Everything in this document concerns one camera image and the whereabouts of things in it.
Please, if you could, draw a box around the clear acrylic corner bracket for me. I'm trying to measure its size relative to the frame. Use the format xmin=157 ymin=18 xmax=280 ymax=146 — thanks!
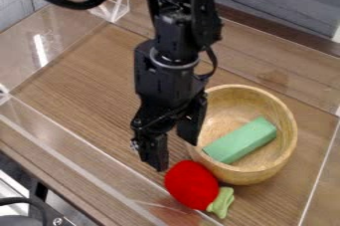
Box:
xmin=89 ymin=0 xmax=131 ymax=23

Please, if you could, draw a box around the black table clamp bracket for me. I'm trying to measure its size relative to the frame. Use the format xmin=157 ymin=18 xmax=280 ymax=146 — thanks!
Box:
xmin=28 ymin=179 xmax=79 ymax=226

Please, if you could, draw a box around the clear acrylic enclosure wall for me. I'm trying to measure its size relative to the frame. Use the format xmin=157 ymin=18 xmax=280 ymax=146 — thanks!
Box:
xmin=0 ymin=0 xmax=340 ymax=226

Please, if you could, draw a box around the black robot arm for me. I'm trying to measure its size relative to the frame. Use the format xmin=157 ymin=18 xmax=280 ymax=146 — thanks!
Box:
xmin=132 ymin=0 xmax=223 ymax=171

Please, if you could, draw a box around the red plush strawberry toy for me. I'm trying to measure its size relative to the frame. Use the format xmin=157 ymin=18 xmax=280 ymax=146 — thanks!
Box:
xmin=164 ymin=160 xmax=235 ymax=219

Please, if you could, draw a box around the wooden bowl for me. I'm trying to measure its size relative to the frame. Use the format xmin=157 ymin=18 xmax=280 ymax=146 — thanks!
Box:
xmin=187 ymin=85 xmax=297 ymax=185

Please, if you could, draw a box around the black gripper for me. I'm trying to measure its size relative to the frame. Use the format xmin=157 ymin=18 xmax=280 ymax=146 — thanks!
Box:
xmin=132 ymin=40 xmax=208 ymax=172

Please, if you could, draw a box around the green rectangular block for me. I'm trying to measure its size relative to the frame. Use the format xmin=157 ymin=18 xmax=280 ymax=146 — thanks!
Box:
xmin=201 ymin=116 xmax=277 ymax=164

